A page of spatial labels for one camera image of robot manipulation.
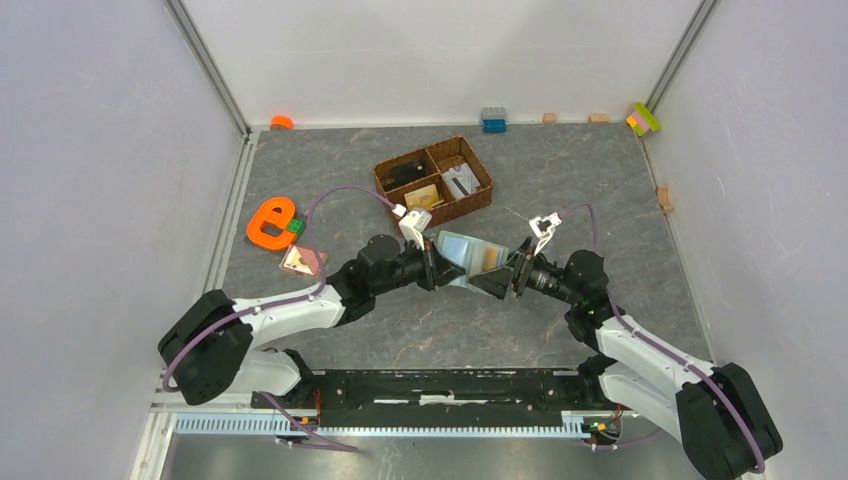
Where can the orange round cap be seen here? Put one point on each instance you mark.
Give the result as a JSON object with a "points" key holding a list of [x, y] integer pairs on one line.
{"points": [[281, 122]]}

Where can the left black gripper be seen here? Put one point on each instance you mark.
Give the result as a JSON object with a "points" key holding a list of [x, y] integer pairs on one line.
{"points": [[431, 256]]}

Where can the blue grey lego stack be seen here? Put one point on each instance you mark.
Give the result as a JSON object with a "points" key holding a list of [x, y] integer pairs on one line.
{"points": [[493, 119]]}

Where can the black item in basket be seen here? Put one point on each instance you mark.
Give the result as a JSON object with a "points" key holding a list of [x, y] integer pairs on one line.
{"points": [[405, 173]]}

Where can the orange letter e toy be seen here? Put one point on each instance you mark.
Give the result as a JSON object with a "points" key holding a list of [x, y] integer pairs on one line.
{"points": [[268, 228]]}

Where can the pink square card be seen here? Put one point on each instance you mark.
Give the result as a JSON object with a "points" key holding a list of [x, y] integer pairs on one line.
{"points": [[302, 260]]}

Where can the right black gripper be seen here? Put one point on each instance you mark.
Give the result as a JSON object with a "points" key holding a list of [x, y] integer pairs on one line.
{"points": [[516, 269]]}

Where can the gold card in basket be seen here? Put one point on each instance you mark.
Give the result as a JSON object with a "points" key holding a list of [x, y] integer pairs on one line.
{"points": [[426, 198]]}

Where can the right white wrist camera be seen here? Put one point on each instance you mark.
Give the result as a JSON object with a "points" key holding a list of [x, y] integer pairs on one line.
{"points": [[544, 228]]}

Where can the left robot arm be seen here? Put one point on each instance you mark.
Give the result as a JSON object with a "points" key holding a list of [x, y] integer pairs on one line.
{"points": [[217, 345]]}

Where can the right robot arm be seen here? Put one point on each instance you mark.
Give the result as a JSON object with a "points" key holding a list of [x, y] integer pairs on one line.
{"points": [[715, 412]]}

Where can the light blue card holder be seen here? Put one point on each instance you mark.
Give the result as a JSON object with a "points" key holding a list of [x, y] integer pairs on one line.
{"points": [[474, 255]]}

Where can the curved wooden arch block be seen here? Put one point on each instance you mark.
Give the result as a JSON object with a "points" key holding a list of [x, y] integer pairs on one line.
{"points": [[664, 199]]}

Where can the white cards in basket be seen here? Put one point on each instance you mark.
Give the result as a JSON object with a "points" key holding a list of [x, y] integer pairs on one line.
{"points": [[461, 180]]}

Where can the green toy block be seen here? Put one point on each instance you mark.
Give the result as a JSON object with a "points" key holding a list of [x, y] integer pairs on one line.
{"points": [[296, 227]]}

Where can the gold credit card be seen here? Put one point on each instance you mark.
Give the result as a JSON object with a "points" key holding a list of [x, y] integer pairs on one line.
{"points": [[492, 257]]}

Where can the green pink lego stack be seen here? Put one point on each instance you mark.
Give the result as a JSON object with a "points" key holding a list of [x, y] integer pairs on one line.
{"points": [[642, 121]]}

